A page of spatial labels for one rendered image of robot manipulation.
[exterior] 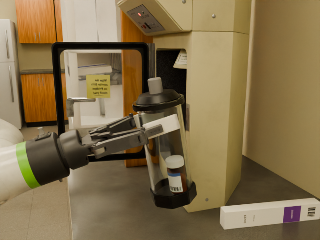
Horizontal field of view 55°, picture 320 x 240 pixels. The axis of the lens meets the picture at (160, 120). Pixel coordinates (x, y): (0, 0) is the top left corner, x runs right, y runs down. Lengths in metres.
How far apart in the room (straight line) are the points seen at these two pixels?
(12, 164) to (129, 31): 0.64
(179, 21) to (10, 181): 0.48
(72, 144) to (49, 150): 0.04
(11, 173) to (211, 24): 0.54
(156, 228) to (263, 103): 0.67
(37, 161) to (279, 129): 0.85
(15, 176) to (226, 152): 0.52
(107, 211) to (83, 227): 0.09
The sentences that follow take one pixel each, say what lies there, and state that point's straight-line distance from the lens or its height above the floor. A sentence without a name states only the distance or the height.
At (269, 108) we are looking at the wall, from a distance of 1.22.
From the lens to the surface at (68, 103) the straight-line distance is 1.03.
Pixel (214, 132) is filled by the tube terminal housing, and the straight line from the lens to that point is 0.82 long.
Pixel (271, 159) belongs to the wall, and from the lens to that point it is 1.24.
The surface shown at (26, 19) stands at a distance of 5.95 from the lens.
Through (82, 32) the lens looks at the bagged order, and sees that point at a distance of 2.12.
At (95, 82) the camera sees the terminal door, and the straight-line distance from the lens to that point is 1.04.
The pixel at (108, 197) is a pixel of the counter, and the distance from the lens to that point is 0.96.
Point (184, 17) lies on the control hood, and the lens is 0.75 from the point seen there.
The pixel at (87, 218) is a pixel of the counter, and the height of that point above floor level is 0.94.
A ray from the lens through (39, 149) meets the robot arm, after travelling 0.61.
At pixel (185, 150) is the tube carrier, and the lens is 0.65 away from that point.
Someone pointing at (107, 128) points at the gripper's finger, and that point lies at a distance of 0.66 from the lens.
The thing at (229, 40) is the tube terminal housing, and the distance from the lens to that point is 0.80.
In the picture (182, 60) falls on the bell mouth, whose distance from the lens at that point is 0.88.
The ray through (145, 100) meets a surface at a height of 1.27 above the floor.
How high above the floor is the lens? 1.37
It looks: 13 degrees down
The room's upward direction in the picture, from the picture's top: straight up
